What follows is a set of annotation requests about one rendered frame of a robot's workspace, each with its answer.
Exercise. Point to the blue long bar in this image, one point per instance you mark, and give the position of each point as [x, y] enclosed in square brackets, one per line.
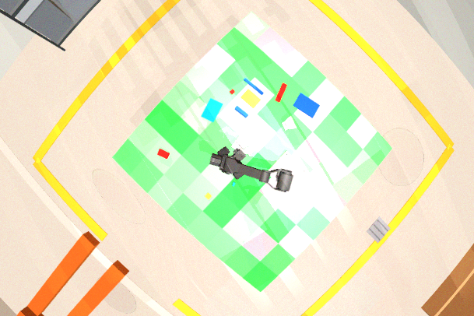
[255, 87]

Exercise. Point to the cyan flat rectangular plate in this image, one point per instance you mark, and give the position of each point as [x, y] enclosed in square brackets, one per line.
[211, 110]

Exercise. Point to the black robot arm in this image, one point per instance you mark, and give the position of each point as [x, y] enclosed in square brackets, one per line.
[233, 165]

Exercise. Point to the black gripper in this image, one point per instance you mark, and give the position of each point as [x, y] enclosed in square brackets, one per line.
[225, 151]

